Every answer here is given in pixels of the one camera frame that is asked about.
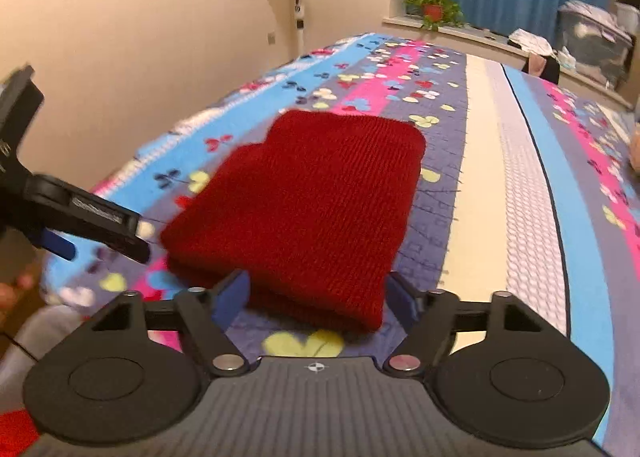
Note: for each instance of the red knitted sweater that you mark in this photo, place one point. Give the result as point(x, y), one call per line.
point(310, 207)

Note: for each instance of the clear plastic storage bin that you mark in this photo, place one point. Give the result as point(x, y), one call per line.
point(592, 42)

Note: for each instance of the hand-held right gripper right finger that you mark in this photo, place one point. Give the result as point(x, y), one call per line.
point(400, 302)

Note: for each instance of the potted green plant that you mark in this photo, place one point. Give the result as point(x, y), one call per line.
point(434, 7)

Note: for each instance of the floral printed blanket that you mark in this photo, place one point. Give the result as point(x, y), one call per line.
point(500, 187)

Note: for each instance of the white crumpled cloth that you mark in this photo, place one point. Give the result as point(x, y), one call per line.
point(530, 41)

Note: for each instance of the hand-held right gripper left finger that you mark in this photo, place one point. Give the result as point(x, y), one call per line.
point(234, 298)

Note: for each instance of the red cloth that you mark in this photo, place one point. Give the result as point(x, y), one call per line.
point(15, 434)

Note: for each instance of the person's left hand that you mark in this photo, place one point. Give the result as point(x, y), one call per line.
point(15, 291)

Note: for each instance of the wall socket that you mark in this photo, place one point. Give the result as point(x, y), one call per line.
point(271, 37)

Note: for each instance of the windowsill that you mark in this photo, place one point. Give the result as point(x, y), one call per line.
point(480, 37)

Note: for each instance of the grey cloth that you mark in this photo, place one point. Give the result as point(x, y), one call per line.
point(45, 332)

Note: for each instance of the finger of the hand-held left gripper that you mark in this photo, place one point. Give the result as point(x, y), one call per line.
point(59, 244)
point(95, 217)

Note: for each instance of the pink and black bag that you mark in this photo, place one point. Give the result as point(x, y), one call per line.
point(545, 68)

